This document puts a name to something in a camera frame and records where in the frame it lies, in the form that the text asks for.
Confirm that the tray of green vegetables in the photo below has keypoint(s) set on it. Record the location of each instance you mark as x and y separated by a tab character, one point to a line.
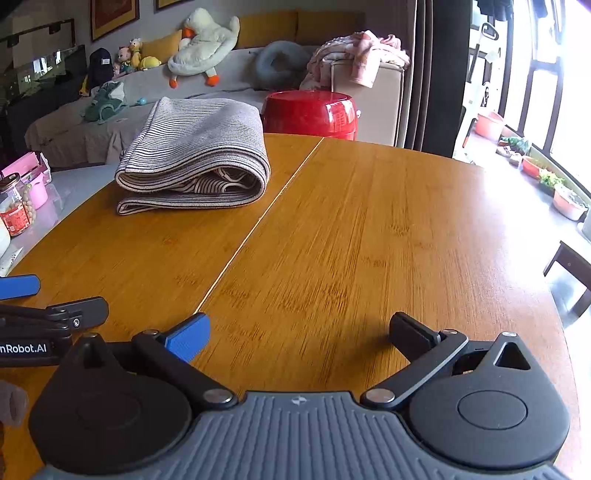
551	181

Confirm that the pink doll plush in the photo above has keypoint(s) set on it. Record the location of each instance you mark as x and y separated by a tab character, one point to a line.
123	60

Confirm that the black window frame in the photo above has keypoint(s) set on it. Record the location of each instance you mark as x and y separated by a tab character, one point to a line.
531	69

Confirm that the green leafy bundle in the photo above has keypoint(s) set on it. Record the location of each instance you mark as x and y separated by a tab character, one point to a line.
517	144

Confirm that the dark glass cabinet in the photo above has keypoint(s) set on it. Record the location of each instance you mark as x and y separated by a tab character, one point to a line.
41	78

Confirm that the pink bucket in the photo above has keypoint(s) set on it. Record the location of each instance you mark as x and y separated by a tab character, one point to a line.
488	125

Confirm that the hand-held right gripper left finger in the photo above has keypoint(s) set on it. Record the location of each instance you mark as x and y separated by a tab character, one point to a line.
189	339

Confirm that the beige striped sweater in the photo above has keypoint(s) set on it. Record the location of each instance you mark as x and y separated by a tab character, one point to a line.
194	138

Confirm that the white metal rack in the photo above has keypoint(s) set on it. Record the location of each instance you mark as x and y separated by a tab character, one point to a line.
480	69

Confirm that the red round stool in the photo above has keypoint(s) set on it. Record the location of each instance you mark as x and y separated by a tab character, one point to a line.
309	113

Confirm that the black backpack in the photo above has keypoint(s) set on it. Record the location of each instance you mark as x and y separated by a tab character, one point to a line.
100	67

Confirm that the yellow duck toy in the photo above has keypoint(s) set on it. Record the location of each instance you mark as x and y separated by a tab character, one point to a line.
135	51

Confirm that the white tube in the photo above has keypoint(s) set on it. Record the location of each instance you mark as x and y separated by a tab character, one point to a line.
10	263

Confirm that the grey covered sofa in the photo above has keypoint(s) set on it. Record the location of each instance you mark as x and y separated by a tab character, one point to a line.
69	129

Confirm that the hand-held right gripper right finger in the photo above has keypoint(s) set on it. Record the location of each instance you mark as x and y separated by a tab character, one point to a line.
411	337

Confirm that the white goose plush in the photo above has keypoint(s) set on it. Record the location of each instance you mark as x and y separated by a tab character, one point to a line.
207	46

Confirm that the dark curtain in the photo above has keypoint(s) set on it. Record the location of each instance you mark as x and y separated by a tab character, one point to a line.
434	69

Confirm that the small yellow plush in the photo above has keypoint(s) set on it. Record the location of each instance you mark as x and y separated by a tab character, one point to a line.
150	62

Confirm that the yellow throw pillow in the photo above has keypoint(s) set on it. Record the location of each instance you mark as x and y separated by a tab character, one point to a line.
161	46

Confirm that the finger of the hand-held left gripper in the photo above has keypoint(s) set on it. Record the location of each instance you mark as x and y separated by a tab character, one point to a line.
83	311
18	286

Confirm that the hanging dark clothes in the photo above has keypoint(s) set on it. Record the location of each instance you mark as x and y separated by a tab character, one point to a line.
496	5

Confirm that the green dinosaur plush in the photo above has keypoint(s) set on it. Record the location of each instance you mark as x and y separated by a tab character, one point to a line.
106	101

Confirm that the pile of pink clothes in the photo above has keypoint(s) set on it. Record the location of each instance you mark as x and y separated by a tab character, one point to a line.
364	55

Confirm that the brown root vegetables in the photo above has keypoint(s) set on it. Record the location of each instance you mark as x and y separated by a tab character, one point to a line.
508	156

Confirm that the yellow back cushion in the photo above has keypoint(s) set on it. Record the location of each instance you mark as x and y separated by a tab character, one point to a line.
265	30
328	25

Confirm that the pink cup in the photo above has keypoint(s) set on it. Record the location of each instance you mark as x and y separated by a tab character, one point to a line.
38	194

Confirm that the grey-blue neck pillow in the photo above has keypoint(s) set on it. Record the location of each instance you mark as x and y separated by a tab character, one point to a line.
298	64

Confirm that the pink box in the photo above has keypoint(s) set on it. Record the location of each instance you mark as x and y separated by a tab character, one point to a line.
23	166

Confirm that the person's left hand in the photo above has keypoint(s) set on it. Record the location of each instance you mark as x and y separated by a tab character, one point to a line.
13	404

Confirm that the glass jar of nuts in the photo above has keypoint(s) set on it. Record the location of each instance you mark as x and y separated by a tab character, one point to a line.
16	207

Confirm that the dark wooden stool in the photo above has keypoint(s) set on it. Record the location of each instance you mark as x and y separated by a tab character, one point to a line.
570	272

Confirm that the large framed picture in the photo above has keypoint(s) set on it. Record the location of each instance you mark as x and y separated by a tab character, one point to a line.
114	18

